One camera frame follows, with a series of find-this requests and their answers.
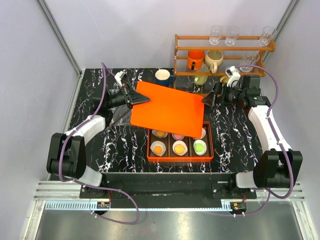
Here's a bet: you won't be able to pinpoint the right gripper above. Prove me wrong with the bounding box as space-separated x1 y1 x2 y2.
201 82 246 108

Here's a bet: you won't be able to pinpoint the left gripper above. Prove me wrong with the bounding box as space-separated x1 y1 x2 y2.
105 83 150 110

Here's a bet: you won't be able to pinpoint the black metal tongs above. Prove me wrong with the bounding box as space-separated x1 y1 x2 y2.
108 106 132 129

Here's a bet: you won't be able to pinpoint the orange box lid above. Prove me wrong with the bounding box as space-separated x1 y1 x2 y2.
130 81 205 138

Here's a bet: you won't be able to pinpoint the orange flower cookie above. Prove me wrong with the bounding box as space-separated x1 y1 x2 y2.
156 131 167 138

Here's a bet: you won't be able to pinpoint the pink round cookie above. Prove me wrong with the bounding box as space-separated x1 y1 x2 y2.
173 134 184 141

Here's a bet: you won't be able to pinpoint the green round cookie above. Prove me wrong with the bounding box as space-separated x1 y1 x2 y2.
194 143 204 153

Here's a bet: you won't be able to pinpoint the orange chocolate chip cookie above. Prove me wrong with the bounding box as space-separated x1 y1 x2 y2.
153 145 164 155

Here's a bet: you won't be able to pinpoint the yellow round cookie bottom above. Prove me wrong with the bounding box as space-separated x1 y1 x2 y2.
174 144 185 155

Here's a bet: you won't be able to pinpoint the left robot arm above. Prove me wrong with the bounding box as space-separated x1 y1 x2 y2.
46 83 151 198

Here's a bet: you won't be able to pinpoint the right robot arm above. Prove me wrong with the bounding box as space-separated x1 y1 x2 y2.
202 75 303 199

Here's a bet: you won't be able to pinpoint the pale yellow cup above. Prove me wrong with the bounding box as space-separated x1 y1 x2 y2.
194 75 209 86

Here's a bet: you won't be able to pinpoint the yellow mug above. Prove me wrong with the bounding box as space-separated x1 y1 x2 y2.
219 75 229 84

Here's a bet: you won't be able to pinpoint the clear plastic tray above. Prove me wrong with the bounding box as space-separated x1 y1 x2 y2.
102 88 149 127

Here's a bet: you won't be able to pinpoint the blue mug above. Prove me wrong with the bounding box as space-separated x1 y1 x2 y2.
155 69 176 87

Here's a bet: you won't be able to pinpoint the white paper cup back-right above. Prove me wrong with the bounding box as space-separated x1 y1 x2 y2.
193 128 206 140

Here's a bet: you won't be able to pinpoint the beige mug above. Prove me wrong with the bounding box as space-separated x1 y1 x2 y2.
204 50 224 74

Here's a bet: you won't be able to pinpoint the white paper cup back-left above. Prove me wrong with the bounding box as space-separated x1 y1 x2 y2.
151 129 168 139

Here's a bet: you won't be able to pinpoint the orange mug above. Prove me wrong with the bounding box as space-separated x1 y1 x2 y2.
187 50 205 71

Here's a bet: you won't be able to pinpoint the wooden dish rack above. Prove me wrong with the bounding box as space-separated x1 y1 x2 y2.
172 34 276 96

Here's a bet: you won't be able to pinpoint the white paper cup front-right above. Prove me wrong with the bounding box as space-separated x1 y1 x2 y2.
193 140 207 156

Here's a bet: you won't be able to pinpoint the white paper cup back-middle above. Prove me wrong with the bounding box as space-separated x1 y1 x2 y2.
172 133 185 141

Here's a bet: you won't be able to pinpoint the orange compartment cookie box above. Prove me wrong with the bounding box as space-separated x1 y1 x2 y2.
147 121 214 163

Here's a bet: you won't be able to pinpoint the white paper cup front-left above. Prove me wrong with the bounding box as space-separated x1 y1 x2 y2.
150 140 167 157

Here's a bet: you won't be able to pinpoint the white paper cup front-middle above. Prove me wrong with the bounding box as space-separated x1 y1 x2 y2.
172 140 188 156

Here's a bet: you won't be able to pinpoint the clear glass lower shelf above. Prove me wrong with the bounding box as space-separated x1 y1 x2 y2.
239 51 260 73

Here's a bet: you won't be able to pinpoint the clear glass far left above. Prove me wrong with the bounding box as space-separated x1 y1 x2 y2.
209 25 223 46

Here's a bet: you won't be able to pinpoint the clear glass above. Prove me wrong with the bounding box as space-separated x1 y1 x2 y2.
209 25 223 46
225 26 240 46
258 26 277 47

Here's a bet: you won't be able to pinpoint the clear glass middle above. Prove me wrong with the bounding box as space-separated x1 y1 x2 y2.
225 26 240 46

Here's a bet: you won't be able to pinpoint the clear glass right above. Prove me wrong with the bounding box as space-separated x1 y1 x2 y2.
258 26 277 47

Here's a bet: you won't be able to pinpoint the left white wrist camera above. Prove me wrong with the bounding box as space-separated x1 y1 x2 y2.
114 70 126 88

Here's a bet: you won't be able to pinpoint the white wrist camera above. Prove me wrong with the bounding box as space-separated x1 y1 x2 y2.
225 66 241 87
114 70 126 88

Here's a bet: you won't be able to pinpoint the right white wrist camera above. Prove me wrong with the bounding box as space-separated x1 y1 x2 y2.
225 66 241 87

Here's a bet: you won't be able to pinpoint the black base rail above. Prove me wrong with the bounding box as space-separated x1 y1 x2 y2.
79 172 257 210

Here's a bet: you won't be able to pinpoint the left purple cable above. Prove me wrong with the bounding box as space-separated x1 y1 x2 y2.
58 61 140 224

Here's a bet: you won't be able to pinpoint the purple cable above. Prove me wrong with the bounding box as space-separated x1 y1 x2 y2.
204 64 295 217
58 61 140 224

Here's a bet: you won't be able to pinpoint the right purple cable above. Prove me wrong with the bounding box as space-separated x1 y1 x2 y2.
204 64 295 217

